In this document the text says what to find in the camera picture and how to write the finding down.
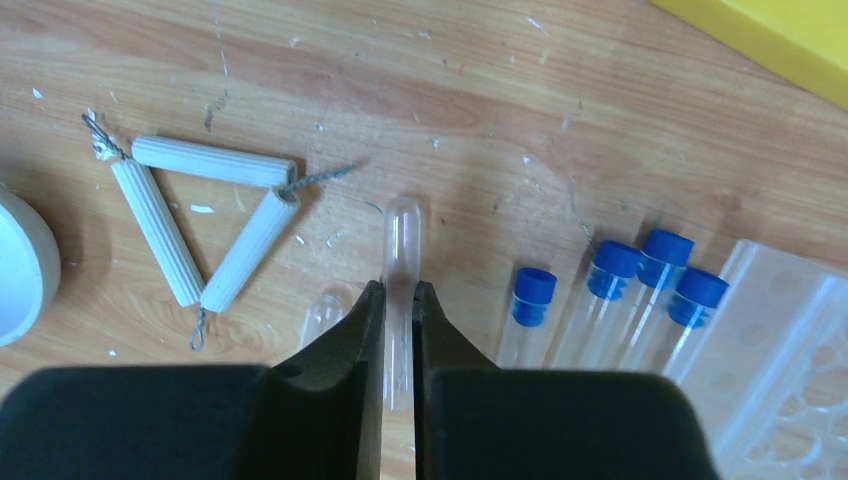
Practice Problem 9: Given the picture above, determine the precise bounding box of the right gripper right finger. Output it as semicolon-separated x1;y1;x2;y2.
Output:
412;282;719;479

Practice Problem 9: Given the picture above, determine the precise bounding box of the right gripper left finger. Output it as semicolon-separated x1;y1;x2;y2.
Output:
1;281;386;479

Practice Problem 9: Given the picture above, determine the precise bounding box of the clear test tube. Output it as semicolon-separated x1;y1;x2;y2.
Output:
381;197;422;412
299;294;346;349

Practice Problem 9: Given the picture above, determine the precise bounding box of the blue capped tube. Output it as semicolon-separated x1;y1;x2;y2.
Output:
496;267;557;369
552;240;643;370
614;228;695;371
656;267;729;378

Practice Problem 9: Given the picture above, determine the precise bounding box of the white clay triangle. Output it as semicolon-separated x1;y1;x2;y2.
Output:
81;111;357;352

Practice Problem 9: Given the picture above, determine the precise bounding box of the clear plastic tube rack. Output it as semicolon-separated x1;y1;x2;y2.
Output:
665;240;847;479

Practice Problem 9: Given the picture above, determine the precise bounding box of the white evaporating dish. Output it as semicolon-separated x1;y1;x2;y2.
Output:
1;188;61;346

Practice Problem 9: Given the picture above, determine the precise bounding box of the yellow test tube rack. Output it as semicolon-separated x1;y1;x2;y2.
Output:
654;0;847;109

